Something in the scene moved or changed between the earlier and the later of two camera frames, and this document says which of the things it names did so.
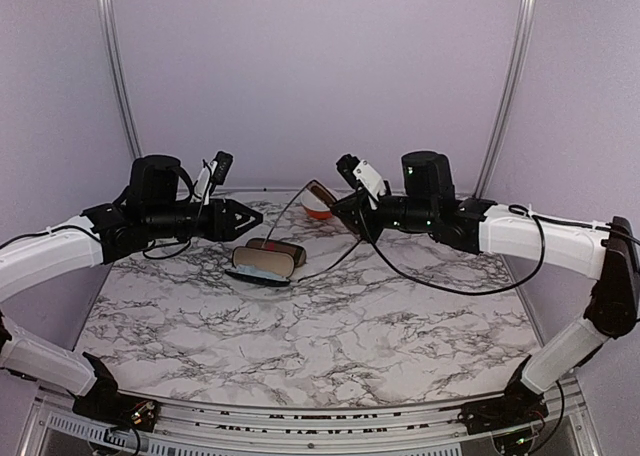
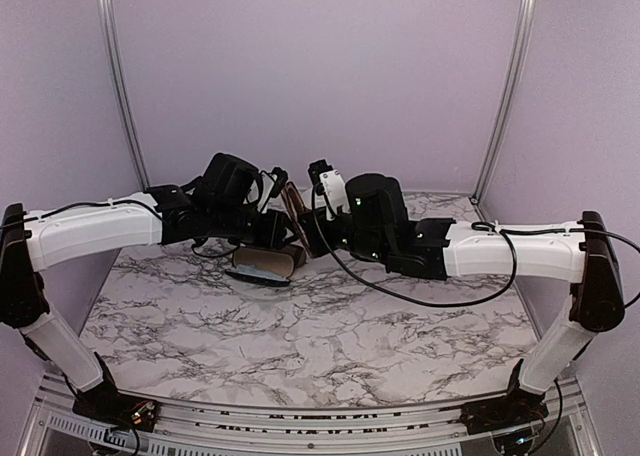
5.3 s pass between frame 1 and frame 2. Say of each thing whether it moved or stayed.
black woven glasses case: stayed
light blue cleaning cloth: stayed
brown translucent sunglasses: moved
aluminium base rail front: stayed
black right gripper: moved
